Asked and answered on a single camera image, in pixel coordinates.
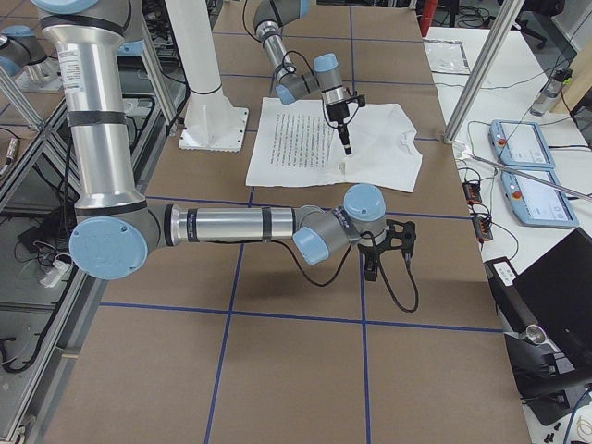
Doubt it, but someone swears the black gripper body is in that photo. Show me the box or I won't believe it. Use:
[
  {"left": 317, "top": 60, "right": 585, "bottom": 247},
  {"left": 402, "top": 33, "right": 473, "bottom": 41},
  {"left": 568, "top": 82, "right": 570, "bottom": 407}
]
[
  {"left": 326, "top": 102, "right": 348, "bottom": 134},
  {"left": 358, "top": 245, "right": 380, "bottom": 281}
]

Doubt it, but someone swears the white long-sleeve printed t-shirt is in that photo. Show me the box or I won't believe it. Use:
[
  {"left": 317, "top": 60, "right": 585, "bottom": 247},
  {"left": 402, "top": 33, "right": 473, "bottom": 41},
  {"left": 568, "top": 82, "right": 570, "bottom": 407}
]
[{"left": 246, "top": 97, "right": 422, "bottom": 192}]

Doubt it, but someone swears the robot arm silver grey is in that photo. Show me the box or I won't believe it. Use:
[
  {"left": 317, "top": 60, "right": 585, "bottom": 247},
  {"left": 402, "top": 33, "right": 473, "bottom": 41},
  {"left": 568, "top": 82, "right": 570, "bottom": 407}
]
[
  {"left": 37, "top": 1, "right": 389, "bottom": 280},
  {"left": 253, "top": 0, "right": 364, "bottom": 155}
]

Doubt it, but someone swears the clear plastic document sleeve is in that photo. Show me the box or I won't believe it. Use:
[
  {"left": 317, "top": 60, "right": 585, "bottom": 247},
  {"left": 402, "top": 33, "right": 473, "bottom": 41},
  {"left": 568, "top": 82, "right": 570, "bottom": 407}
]
[{"left": 424, "top": 39, "right": 471, "bottom": 75}]

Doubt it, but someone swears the white side desk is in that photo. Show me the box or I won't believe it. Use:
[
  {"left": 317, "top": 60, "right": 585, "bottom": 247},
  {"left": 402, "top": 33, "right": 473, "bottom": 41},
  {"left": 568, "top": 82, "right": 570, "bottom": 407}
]
[{"left": 452, "top": 31, "right": 591, "bottom": 274}]

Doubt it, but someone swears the blue teach pendant near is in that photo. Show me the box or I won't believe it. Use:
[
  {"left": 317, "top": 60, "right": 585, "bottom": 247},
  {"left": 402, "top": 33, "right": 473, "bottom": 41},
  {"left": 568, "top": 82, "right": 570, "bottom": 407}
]
[{"left": 501, "top": 171, "right": 579, "bottom": 228}]

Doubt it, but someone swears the blue teach pendant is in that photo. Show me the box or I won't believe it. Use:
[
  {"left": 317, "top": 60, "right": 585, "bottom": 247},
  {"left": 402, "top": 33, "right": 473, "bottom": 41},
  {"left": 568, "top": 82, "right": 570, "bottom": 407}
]
[
  {"left": 501, "top": 171, "right": 579, "bottom": 228},
  {"left": 489, "top": 119, "right": 555, "bottom": 170}
]

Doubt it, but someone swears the blue teach pendant far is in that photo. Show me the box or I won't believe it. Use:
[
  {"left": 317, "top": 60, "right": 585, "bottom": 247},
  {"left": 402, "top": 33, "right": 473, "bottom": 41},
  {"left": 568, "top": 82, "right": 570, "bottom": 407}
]
[{"left": 489, "top": 119, "right": 555, "bottom": 170}]

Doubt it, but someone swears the long metal rod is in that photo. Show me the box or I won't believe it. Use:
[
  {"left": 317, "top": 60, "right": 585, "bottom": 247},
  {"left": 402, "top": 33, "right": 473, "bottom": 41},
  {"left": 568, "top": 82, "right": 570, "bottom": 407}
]
[{"left": 459, "top": 151, "right": 591, "bottom": 202}]

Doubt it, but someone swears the black laptop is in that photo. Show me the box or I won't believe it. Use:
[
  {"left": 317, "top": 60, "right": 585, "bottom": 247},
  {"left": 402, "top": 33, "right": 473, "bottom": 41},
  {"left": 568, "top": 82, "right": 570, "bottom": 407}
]
[{"left": 485, "top": 228, "right": 591, "bottom": 426}]

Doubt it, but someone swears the water bottle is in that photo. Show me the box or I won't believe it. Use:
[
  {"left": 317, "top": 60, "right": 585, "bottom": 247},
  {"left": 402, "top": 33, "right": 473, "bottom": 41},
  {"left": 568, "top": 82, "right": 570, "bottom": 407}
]
[{"left": 529, "top": 68, "right": 573, "bottom": 117}]

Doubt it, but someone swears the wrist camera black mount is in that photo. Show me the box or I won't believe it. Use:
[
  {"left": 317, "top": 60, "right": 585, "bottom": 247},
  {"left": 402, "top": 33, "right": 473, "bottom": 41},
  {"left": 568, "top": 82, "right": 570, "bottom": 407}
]
[
  {"left": 385, "top": 219, "right": 417, "bottom": 267},
  {"left": 348, "top": 92, "right": 366, "bottom": 108}
]

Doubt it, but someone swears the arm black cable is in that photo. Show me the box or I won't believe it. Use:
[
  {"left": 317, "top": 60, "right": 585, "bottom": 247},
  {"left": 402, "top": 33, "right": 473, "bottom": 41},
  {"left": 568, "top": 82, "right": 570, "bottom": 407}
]
[
  {"left": 265, "top": 233, "right": 421, "bottom": 314},
  {"left": 276, "top": 48, "right": 357, "bottom": 130}
]

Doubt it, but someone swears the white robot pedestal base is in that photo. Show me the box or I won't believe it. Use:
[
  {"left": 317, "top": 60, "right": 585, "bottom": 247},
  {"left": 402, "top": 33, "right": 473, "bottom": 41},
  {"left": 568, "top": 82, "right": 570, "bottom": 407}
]
[{"left": 166, "top": 0, "right": 249, "bottom": 153}]

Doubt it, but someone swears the aluminium frame post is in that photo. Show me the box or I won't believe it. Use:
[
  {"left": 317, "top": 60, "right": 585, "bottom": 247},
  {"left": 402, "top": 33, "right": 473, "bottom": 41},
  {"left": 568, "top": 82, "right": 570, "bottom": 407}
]
[{"left": 443, "top": 0, "right": 524, "bottom": 144}]

